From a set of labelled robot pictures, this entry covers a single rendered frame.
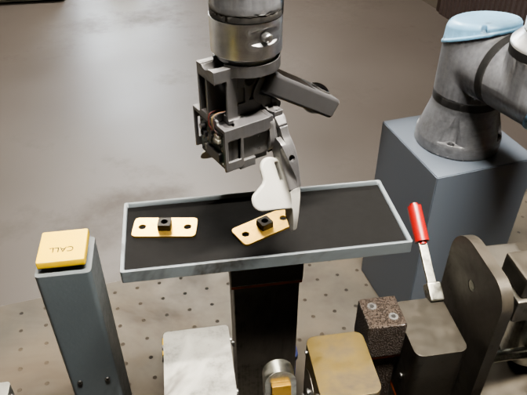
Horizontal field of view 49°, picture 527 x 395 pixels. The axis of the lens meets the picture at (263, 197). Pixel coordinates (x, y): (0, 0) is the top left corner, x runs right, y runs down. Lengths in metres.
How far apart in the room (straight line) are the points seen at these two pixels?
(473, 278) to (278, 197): 0.26
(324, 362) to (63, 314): 0.35
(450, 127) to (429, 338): 0.41
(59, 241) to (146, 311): 0.54
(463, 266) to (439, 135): 0.34
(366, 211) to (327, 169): 2.13
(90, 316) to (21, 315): 0.56
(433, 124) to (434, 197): 0.13
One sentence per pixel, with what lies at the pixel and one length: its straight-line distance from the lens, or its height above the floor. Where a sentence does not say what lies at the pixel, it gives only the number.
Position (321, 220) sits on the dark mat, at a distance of 0.78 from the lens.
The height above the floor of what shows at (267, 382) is 1.10.
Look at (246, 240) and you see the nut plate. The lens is 0.74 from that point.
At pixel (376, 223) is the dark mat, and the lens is 0.78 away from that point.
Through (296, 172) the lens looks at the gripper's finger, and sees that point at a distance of 0.64.
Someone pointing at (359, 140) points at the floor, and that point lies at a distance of 3.19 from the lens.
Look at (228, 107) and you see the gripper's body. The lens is 0.61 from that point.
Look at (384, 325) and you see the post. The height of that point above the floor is 1.10.
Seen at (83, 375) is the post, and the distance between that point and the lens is 0.92.
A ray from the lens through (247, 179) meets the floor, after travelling 2.84.
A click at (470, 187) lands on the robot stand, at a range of 1.06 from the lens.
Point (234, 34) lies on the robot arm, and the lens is 0.57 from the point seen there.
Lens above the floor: 1.65
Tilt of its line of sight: 37 degrees down
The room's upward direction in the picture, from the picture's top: straight up
